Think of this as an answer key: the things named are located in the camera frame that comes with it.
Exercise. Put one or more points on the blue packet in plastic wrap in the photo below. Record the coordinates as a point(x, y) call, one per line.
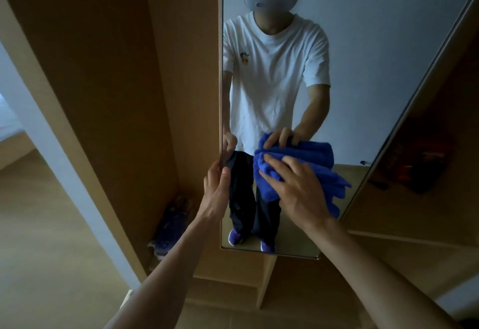
point(172, 224)

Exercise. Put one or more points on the red box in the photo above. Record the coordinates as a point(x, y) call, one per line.
point(434, 153)
point(393, 156)

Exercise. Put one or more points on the person's right forearm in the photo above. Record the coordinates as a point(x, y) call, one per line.
point(374, 284)

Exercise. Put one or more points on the white bed with wooden frame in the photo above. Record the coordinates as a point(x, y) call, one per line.
point(9, 123)

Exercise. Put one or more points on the blue microfibre cloth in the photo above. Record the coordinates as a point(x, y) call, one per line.
point(318, 160)

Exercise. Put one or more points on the wooden wardrobe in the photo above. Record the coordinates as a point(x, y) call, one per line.
point(112, 96)

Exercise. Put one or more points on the person's left forearm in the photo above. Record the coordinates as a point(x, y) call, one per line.
point(168, 280)

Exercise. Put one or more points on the person's right hand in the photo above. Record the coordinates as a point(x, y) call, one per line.
point(303, 197)

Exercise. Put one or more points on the person's left hand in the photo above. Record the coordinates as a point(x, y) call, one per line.
point(215, 197)

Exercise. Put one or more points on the tall framed mirror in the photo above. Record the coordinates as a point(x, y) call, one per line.
point(374, 59)

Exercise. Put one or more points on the small black pouch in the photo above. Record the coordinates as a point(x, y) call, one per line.
point(426, 179)

